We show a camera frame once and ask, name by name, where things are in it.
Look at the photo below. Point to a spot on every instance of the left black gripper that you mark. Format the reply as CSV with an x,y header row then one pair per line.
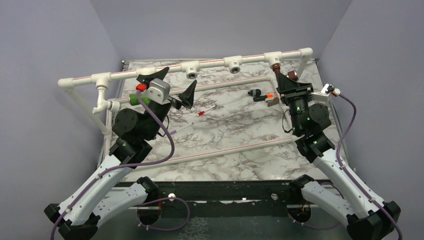
x,y
186,97

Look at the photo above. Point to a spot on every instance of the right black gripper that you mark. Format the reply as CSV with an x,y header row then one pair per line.
x,y
290,89

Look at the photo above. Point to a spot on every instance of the brown water faucet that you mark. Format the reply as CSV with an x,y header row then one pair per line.
x,y
291,75

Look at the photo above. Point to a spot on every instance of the green water faucet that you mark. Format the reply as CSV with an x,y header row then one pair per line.
x,y
134,100

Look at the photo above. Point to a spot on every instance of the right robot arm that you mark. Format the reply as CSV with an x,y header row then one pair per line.
x,y
364,214

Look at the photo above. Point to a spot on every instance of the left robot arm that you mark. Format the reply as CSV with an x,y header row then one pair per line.
x,y
81,215

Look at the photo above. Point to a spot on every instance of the white water faucet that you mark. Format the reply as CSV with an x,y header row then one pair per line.
x,y
102,103

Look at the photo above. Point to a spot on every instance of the black orange marker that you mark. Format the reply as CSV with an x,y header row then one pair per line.
x,y
263,97

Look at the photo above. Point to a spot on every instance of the black grey faucet part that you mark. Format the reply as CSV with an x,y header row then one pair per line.
x,y
254,92

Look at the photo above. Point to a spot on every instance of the red capped white pen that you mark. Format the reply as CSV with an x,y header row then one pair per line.
x,y
206,110

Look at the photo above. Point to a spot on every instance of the purple capped white pen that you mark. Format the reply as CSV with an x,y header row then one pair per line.
x,y
181,128

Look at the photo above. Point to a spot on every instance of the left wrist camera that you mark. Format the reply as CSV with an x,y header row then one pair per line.
x,y
158,91

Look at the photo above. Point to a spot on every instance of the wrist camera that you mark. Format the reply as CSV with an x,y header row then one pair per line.
x,y
158,91
326,93

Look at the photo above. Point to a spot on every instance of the grey metal handle piece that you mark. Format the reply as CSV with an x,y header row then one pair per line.
x,y
273,102

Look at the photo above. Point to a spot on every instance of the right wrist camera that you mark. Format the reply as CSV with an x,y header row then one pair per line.
x,y
326,93

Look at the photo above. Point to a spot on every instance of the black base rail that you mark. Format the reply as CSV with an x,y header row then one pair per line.
x,y
203,199

